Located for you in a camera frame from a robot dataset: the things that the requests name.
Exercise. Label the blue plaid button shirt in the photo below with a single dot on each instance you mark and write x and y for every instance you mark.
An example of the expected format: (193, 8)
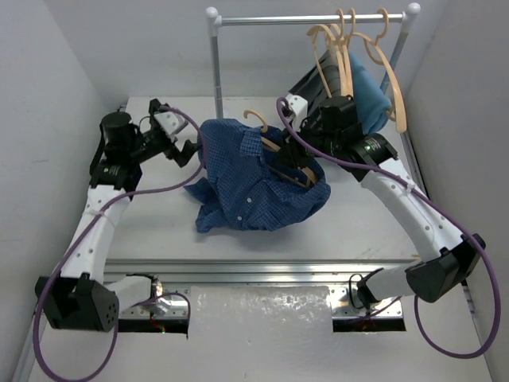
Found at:
(246, 188)

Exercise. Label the beige hanger with grey cloth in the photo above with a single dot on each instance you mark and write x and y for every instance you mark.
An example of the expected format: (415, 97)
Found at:
(336, 55)

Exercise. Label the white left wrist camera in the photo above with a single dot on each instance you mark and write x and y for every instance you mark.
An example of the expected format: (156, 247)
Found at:
(171, 123)

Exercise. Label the empty beige hanger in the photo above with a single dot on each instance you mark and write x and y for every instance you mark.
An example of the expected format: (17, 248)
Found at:
(397, 111)

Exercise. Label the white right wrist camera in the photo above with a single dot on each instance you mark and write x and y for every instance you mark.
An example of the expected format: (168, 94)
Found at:
(298, 108)

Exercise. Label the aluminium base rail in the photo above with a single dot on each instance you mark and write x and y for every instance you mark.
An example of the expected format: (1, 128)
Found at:
(336, 276)

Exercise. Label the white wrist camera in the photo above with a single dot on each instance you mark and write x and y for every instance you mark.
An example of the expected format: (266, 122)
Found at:
(171, 123)
(298, 108)

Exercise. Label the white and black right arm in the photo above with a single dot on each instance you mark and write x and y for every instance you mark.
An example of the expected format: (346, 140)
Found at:
(447, 253)

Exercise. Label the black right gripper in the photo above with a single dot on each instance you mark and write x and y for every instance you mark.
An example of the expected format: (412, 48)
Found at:
(291, 146)

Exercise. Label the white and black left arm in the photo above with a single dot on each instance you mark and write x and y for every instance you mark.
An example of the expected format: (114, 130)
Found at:
(134, 289)

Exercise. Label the beige hanger with blue cloth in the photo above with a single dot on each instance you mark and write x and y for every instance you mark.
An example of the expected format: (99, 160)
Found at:
(343, 41)

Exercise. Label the white metal clothes rack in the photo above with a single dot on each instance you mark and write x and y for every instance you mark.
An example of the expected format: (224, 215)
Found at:
(368, 24)

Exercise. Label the light blue cloth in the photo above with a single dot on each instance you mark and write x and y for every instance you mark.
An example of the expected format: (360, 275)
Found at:
(371, 103)

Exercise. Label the aluminium left side rail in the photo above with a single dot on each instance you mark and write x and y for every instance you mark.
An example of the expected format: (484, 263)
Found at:
(73, 296)

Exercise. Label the aluminium right side rail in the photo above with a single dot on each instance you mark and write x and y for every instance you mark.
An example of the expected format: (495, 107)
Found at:
(486, 336)

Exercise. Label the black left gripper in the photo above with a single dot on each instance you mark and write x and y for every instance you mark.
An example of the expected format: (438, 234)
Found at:
(171, 146)

